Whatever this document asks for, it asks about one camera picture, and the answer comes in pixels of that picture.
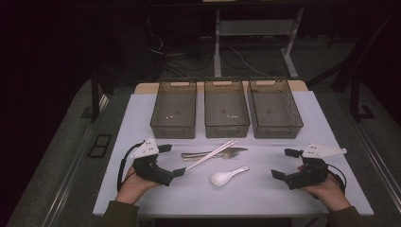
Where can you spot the smoky clear plastic bin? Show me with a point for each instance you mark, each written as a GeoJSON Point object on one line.
{"type": "Point", "coordinates": [226, 110]}
{"type": "Point", "coordinates": [274, 110]}
{"type": "Point", "coordinates": [173, 110]}

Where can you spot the white chopstick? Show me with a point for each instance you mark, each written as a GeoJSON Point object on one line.
{"type": "Point", "coordinates": [210, 153]}

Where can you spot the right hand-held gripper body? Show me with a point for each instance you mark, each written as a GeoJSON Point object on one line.
{"type": "Point", "coordinates": [312, 175]}

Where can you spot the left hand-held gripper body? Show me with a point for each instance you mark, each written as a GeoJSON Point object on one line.
{"type": "Point", "coordinates": [151, 171]}

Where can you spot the white ceramic soup spoon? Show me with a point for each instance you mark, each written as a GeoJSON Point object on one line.
{"type": "Point", "coordinates": [220, 179]}

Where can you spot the dark metal stand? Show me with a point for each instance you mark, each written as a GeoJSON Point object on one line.
{"type": "Point", "coordinates": [354, 101]}

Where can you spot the person's left hand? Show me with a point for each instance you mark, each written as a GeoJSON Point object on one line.
{"type": "Point", "coordinates": [134, 187]}

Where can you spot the steel table knife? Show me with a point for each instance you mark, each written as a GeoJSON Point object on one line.
{"type": "Point", "coordinates": [192, 154]}

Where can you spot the steel fork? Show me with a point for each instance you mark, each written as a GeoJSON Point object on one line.
{"type": "Point", "coordinates": [231, 154]}

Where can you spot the white metal table frame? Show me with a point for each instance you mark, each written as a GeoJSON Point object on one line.
{"type": "Point", "coordinates": [217, 47]}

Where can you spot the person's right hand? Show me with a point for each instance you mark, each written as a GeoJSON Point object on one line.
{"type": "Point", "coordinates": [329, 194]}

